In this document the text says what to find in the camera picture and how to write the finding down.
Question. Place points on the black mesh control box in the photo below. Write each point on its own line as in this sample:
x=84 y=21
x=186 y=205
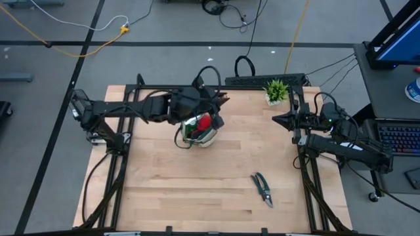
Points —
x=77 y=98

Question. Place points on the black flat device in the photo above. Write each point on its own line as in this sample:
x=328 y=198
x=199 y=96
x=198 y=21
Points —
x=414 y=178

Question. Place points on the computer monitor with blue screen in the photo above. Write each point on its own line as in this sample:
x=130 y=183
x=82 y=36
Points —
x=400 y=46

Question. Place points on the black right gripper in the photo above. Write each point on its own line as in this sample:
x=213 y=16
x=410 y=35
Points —
x=308 y=119

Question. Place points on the white tub with blue label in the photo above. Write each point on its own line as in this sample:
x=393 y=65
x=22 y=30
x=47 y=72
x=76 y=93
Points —
x=414 y=91

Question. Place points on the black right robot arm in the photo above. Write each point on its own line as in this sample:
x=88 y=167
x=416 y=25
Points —
x=344 y=149

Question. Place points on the green plant in white pot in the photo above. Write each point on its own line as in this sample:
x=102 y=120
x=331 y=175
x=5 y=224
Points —
x=276 y=91

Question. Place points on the silver metal bracket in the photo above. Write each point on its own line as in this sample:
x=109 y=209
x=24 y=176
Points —
x=301 y=140

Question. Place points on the backlit black keyboard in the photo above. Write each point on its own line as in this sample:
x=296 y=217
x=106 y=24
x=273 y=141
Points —
x=402 y=141

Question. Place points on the small red object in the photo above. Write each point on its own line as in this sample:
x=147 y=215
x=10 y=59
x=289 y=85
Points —
x=417 y=69

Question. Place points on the black aluminium table frame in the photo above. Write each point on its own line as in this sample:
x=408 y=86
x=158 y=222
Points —
x=157 y=88

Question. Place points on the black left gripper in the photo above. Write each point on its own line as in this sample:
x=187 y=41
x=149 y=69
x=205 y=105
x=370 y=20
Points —
x=192 y=103

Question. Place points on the cream green canvas gardening bag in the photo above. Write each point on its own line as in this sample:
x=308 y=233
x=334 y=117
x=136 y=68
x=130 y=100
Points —
x=205 y=141

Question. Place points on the black perforated power box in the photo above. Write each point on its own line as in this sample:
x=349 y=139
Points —
x=243 y=80

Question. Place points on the white paper sheet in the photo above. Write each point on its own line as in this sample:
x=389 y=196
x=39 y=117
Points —
x=351 y=145

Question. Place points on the dark grey computer desk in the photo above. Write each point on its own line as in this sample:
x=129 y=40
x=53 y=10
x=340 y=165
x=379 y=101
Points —
x=387 y=98

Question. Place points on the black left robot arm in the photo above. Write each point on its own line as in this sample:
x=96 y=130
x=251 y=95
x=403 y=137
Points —
x=124 y=106

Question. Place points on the grey metal table foot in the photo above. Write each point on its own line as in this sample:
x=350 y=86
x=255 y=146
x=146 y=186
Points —
x=16 y=77
x=33 y=2

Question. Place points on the black red gardening gloves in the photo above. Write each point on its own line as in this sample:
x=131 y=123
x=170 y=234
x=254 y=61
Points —
x=204 y=123

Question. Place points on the black chair base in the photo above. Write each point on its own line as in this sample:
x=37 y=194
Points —
x=4 y=109

